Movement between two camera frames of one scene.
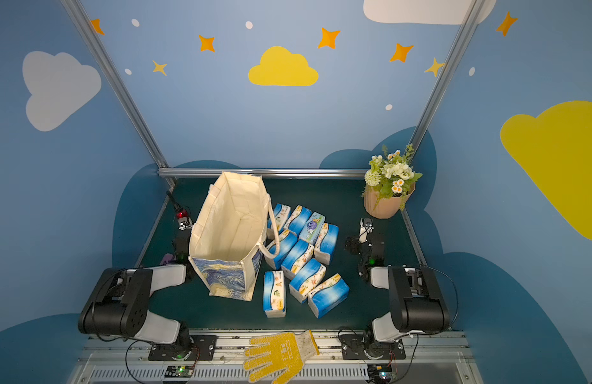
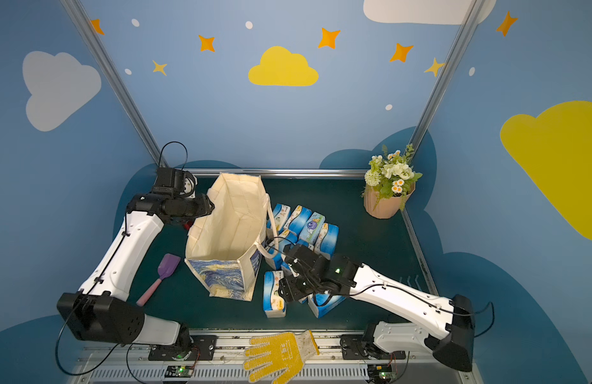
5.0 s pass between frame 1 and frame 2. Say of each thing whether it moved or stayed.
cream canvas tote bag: stayed
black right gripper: moved
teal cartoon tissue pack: stayed
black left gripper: moved
